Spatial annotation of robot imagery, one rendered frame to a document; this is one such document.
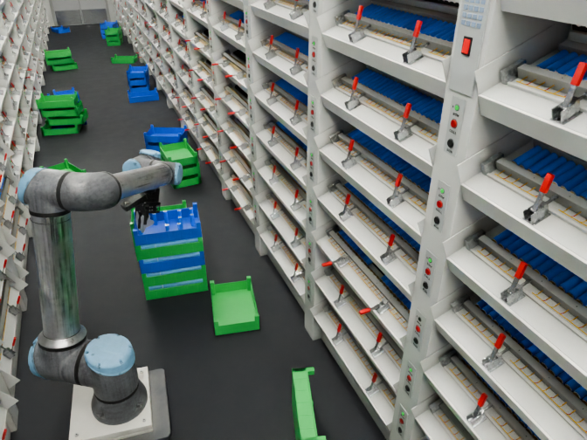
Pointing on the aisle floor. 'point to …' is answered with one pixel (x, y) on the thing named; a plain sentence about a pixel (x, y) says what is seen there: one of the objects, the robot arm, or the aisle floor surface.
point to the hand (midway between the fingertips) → (140, 229)
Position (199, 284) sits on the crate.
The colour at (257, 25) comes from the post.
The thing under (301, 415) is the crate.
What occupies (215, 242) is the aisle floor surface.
